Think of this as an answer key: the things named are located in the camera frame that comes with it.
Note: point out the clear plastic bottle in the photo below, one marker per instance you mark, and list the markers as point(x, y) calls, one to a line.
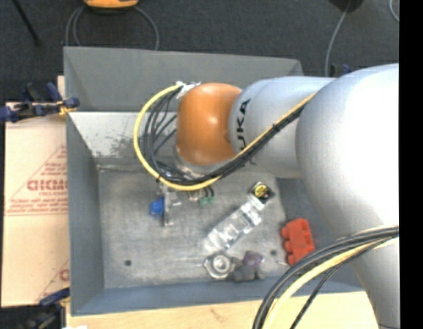
point(237, 223)

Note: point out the grey and purple toy animal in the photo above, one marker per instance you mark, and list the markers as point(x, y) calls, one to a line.
point(248, 267)

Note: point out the grey metal bin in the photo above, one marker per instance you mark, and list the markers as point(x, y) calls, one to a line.
point(129, 238)

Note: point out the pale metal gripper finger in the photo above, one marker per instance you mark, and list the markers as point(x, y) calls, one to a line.
point(167, 214)
point(177, 203)

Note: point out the brown cardboard board red print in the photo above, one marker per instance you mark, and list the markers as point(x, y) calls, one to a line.
point(33, 238)

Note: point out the blue round thing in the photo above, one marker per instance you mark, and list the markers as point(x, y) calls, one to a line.
point(157, 207)

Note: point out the orange toy block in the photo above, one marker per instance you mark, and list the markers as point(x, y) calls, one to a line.
point(298, 240)

